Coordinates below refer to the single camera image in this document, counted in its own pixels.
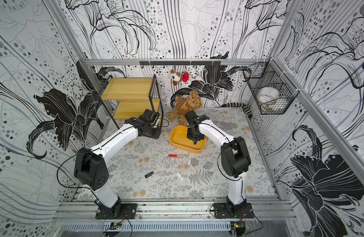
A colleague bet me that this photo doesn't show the black silver swivel usb drive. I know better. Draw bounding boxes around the black silver swivel usb drive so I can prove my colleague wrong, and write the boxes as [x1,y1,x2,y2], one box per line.
[144,171,154,178]

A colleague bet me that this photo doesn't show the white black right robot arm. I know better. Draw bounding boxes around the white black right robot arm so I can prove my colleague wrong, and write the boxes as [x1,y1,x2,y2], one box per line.
[185,110,251,212]

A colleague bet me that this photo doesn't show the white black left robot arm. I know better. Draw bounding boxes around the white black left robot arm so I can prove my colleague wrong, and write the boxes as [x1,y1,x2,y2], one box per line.
[74,109,161,211]

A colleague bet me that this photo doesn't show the yellow plastic storage box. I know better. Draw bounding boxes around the yellow plastic storage box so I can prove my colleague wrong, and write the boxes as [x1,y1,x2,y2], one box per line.
[170,125,207,154]

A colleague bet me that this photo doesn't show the small black connector box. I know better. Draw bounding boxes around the small black connector box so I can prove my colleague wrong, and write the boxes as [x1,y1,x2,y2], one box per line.
[230,222,246,237]

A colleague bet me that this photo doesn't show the brown teddy bear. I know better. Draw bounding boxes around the brown teddy bear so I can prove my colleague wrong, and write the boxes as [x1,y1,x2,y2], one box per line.
[167,90,202,126]

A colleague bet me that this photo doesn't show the hanging plush dog toy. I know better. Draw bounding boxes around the hanging plush dog toy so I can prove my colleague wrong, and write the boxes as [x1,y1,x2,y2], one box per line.
[170,70,182,86]

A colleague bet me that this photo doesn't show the hanging red plush toy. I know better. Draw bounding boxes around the hanging red plush toy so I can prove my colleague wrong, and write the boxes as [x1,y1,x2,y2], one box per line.
[182,72,189,83]

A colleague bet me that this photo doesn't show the striped black white plush tail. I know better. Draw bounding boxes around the striped black white plush tail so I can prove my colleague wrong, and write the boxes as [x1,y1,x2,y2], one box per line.
[221,102,253,118]

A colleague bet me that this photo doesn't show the white tape roll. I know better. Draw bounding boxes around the white tape roll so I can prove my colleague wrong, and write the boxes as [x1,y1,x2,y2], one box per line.
[257,87,280,103]

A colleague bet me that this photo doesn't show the small circuit board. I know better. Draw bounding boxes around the small circuit board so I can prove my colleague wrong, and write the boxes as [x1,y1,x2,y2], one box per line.
[109,222,123,232]

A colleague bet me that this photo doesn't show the wooden shelf black frame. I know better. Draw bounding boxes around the wooden shelf black frame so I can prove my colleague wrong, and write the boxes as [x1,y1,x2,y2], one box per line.
[98,75,164,135]

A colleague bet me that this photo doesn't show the black hook rail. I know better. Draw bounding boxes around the black hook rail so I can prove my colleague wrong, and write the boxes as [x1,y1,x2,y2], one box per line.
[139,60,221,66]

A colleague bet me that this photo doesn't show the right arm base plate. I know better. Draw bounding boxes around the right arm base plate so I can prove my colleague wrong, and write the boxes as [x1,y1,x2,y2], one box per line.
[213,202,255,219]

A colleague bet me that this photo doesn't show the black wire basket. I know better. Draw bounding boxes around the black wire basket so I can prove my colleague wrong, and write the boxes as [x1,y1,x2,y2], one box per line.
[242,62,297,115]

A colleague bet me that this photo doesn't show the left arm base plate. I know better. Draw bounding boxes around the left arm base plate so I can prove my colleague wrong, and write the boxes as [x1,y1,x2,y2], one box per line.
[95,202,137,220]

